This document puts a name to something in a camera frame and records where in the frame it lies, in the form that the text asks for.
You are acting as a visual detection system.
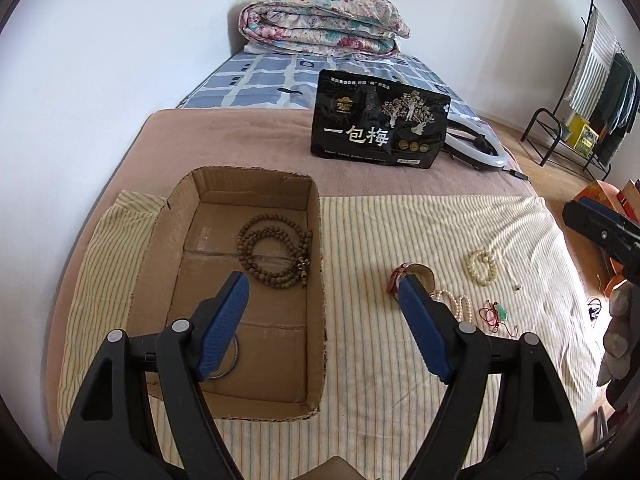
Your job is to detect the thin blue bangle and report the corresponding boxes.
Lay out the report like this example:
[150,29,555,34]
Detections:
[208,334,240,380]

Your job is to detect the blue plaid bed sheet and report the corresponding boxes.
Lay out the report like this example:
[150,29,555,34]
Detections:
[179,52,480,122]

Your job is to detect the dark hanging clothes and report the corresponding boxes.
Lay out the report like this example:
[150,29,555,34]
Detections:
[589,53,639,166]

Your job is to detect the red cord jade pendant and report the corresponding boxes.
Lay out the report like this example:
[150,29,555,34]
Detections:
[478,300,518,338]

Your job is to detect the brown blanket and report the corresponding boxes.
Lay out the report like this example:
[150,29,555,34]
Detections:
[44,107,535,443]

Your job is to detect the cream bead bracelet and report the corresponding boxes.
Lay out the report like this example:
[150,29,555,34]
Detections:
[466,249,498,287]

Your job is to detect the black clothes rack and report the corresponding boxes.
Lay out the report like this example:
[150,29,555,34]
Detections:
[520,0,623,179]

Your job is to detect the white pearl necklace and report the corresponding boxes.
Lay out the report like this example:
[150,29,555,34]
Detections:
[429,288,475,321]

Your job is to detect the brown wooden prayer beads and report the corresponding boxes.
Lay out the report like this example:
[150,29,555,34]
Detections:
[236,214,314,290]

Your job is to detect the striped yellow bed cover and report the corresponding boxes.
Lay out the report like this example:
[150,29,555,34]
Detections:
[54,171,603,479]

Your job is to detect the books on orange table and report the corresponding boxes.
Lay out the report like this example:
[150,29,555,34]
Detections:
[616,180,640,223]

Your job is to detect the striped hanging towel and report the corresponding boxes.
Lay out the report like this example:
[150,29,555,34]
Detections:
[564,6,617,119]

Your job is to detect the red strap wristwatch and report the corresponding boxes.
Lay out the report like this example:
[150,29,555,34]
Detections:
[386,262,435,300]

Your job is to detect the open cardboard box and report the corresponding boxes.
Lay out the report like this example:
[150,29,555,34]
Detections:
[126,167,326,422]

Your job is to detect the gloved right hand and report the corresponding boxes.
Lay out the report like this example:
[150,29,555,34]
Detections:
[598,282,639,411]

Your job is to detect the folded floral quilt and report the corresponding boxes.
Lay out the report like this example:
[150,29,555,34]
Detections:
[238,0,411,58]

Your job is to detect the orange covered low table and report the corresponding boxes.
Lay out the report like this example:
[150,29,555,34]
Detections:
[574,180,633,298]

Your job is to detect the yellow box on rack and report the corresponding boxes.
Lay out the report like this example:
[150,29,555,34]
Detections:
[566,114,599,157]

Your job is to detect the white ring light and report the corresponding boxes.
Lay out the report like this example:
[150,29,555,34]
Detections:
[444,117,509,171]

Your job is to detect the black snack bag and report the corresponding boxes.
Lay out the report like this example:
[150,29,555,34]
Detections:
[310,70,450,169]

